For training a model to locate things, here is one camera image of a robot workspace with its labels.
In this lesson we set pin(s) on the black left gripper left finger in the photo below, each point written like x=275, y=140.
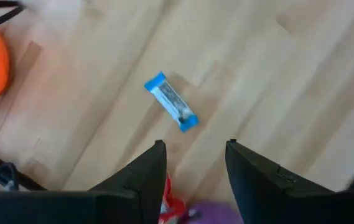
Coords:
x=142, y=186

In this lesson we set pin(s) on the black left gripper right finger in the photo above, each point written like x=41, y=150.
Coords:
x=257, y=186

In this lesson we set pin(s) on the blue white chocolate bar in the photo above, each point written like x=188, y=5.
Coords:
x=171, y=101

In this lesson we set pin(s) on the purple halloween bucket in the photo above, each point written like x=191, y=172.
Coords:
x=214, y=213

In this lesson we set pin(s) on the red Skittles packet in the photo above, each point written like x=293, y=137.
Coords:
x=172, y=205

